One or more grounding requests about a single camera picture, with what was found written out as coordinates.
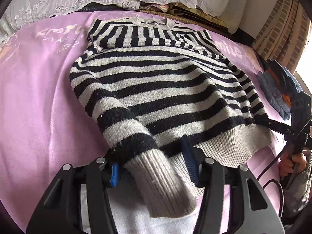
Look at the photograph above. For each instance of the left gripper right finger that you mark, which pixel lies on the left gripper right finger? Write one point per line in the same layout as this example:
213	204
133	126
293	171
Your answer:
250	208

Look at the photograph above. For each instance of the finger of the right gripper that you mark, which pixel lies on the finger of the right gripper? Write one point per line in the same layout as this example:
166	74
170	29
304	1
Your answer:
276	126

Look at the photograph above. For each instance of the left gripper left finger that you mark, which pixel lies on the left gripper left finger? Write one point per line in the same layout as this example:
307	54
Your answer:
59	209

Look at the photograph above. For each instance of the black white striped sweater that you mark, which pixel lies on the black white striped sweater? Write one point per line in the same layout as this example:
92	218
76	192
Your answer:
147	83

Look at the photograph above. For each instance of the grey knit sleeve forearm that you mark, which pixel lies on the grey knit sleeve forearm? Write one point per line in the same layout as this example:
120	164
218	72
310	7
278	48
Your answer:
297	196

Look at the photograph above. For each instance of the blue folded clothes pile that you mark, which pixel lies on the blue folded clothes pile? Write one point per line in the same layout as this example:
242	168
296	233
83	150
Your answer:
279	86

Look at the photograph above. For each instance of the person's right hand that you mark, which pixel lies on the person's right hand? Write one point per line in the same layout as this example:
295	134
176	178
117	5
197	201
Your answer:
296	163

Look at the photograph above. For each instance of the brick pattern curtain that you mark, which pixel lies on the brick pattern curtain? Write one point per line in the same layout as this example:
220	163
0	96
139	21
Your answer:
284	35

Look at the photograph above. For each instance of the purple smile bed sheet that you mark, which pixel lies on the purple smile bed sheet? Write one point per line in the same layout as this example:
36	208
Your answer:
43	125

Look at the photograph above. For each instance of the woven bamboo mat stack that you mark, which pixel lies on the woven bamboo mat stack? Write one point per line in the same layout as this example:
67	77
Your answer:
195	13

